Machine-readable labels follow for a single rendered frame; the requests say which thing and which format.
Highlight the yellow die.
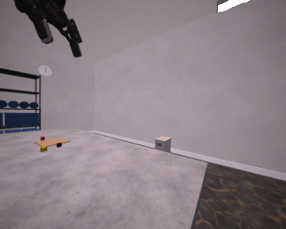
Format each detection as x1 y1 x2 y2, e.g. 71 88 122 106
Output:
40 146 48 151

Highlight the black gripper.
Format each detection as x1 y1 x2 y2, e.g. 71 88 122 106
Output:
14 0 82 58

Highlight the tan square mat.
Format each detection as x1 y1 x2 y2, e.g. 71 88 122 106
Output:
35 138 71 147

